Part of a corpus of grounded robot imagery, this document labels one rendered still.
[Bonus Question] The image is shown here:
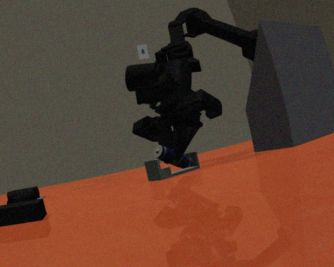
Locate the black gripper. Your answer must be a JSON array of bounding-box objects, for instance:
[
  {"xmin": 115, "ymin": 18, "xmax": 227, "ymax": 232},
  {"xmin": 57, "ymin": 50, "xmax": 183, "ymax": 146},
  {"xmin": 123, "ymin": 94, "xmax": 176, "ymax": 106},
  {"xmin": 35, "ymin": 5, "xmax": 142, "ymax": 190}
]
[{"xmin": 133, "ymin": 78, "xmax": 222, "ymax": 161}]

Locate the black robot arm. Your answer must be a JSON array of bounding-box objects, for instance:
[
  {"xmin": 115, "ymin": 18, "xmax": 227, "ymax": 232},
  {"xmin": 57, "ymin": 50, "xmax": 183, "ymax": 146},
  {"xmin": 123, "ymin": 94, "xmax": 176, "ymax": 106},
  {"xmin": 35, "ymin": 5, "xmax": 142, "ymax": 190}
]
[{"xmin": 125, "ymin": 8, "xmax": 258, "ymax": 110}]

